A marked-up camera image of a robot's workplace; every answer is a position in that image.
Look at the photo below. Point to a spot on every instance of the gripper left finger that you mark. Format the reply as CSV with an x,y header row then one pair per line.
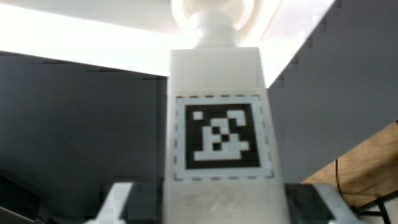
x,y
110,211

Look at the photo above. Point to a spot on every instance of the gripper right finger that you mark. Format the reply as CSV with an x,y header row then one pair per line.
x,y
335,205

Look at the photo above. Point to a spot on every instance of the white table leg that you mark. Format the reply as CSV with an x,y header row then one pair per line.
x,y
222,182

